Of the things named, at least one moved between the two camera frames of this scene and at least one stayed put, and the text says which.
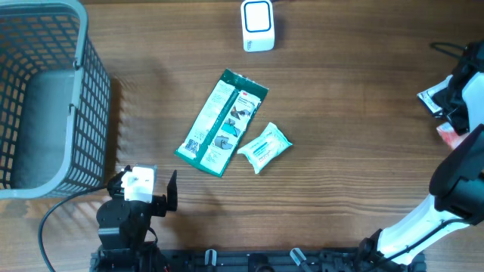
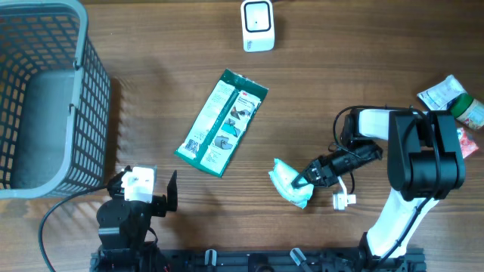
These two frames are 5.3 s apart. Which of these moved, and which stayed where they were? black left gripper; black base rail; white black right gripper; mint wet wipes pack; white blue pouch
Moved: white black right gripper; mint wet wipes pack
Stayed: black left gripper; white blue pouch; black base rail
